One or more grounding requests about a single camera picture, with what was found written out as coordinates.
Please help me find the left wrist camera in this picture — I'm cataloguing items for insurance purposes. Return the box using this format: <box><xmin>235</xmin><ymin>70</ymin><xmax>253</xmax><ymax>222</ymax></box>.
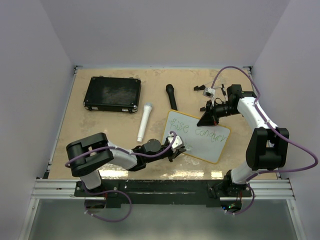
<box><xmin>166</xmin><ymin>131</ymin><xmax>184</xmax><ymax>151</ymax></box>

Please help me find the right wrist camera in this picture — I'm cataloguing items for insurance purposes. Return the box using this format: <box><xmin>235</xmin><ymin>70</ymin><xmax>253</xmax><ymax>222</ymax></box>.
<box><xmin>202</xmin><ymin>87</ymin><xmax>216</xmax><ymax>104</ymax></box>

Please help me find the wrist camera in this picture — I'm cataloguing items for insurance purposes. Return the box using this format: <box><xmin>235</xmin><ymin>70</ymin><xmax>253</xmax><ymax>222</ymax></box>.
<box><xmin>202</xmin><ymin>87</ymin><xmax>216</xmax><ymax>104</ymax></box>
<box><xmin>166</xmin><ymin>131</ymin><xmax>184</xmax><ymax>151</ymax></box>

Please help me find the yellow framed whiteboard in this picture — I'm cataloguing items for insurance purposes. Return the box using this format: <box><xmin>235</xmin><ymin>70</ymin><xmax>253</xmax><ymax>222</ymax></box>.
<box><xmin>161</xmin><ymin>110</ymin><xmax>231</xmax><ymax>164</ymax></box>

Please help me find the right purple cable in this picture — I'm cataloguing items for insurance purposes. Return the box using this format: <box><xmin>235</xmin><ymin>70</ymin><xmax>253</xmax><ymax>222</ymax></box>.
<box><xmin>211</xmin><ymin>65</ymin><xmax>319</xmax><ymax>216</ymax></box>

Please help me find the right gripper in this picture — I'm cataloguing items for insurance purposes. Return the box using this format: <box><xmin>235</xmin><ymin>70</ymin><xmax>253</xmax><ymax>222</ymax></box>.
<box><xmin>197</xmin><ymin>99</ymin><xmax>240</xmax><ymax>126</ymax></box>

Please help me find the black microphone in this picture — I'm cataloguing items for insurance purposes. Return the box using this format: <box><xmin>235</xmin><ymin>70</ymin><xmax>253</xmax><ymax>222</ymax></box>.
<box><xmin>166</xmin><ymin>84</ymin><xmax>178</xmax><ymax>111</ymax></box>

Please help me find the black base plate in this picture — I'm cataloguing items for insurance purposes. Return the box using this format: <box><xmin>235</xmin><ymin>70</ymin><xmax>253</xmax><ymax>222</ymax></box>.
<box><xmin>74</xmin><ymin>179</ymin><xmax>252</xmax><ymax>208</ymax></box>

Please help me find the black case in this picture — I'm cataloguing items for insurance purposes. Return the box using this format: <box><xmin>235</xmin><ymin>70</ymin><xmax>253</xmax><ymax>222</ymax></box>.
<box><xmin>83</xmin><ymin>76</ymin><xmax>142</xmax><ymax>114</ymax></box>

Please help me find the white microphone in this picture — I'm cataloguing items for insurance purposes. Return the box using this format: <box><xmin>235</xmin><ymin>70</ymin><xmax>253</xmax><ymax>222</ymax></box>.
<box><xmin>137</xmin><ymin>102</ymin><xmax>153</xmax><ymax>143</ymax></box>

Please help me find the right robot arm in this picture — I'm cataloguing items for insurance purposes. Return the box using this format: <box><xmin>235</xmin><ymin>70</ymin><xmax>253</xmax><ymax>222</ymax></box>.
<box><xmin>197</xmin><ymin>84</ymin><xmax>289</xmax><ymax>198</ymax></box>

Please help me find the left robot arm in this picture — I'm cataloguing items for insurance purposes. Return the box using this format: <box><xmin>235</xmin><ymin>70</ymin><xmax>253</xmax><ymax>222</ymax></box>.
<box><xmin>65</xmin><ymin>131</ymin><xmax>186</xmax><ymax>196</ymax></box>

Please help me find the aluminium table frame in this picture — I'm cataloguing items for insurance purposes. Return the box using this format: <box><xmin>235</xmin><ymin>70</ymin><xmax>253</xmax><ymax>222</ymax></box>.
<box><xmin>20</xmin><ymin>68</ymin><xmax>306</xmax><ymax>240</ymax></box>

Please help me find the wire whiteboard stand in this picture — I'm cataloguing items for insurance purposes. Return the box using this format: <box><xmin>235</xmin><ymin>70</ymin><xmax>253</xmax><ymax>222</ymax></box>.
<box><xmin>193</xmin><ymin>80</ymin><xmax>228</xmax><ymax>106</ymax></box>

